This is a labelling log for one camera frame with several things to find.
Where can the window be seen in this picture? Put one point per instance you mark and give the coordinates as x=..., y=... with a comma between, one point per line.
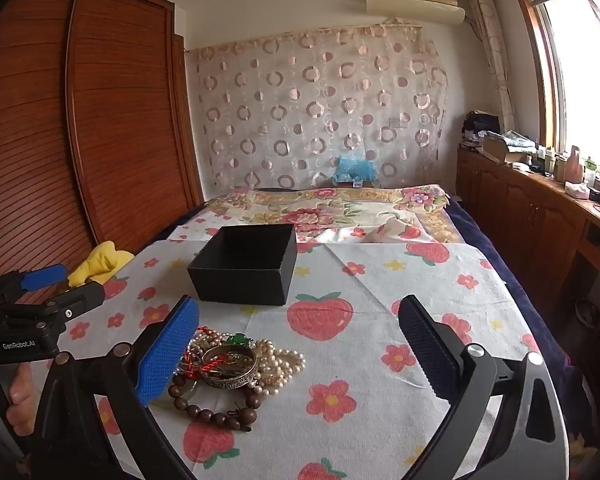
x=580, y=85

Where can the white tissue pack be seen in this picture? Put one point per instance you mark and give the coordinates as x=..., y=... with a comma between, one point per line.
x=577, y=190

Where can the wooden wardrobe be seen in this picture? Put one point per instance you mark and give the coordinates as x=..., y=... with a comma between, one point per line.
x=105, y=110

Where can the blue bag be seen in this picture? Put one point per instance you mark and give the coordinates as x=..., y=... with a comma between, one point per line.
x=352, y=167

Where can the cardboard box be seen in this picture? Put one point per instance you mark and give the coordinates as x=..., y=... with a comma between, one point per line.
x=505, y=149

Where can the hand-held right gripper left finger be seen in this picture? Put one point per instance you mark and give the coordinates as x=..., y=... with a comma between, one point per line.
x=170, y=350

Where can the window curtain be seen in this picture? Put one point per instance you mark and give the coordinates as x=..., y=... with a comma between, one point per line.
x=495, y=60

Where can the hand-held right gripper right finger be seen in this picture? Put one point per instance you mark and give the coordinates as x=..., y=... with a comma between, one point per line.
x=430, y=355

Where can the green pendant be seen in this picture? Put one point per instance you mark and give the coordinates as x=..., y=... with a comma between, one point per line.
x=237, y=339

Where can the yellow cloth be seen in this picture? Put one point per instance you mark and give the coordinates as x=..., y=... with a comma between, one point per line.
x=102, y=260

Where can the silver bangle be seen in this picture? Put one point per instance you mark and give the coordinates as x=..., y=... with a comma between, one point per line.
x=230, y=383

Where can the circle patterned curtain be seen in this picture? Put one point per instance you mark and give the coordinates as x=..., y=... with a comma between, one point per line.
x=305, y=110

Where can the round basket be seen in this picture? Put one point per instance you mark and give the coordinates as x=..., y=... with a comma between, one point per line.
x=587, y=312

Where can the black box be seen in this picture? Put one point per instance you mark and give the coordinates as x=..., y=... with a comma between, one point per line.
x=240, y=280

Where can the dark blue bed sheet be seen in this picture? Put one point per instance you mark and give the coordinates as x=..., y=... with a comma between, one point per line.
x=505, y=280

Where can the wooden cabinet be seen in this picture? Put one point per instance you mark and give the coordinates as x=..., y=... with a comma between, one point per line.
x=530, y=220

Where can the pale jade bangle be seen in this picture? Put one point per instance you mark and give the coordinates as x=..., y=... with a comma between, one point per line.
x=195, y=385

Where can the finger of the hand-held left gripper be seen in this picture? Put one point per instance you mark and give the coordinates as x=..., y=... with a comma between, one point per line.
x=45, y=276
x=82, y=295

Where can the person's left hand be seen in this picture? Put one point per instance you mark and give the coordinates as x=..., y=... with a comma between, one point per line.
x=20, y=395

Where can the floral quilt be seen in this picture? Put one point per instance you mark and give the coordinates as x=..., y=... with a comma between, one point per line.
x=320, y=210

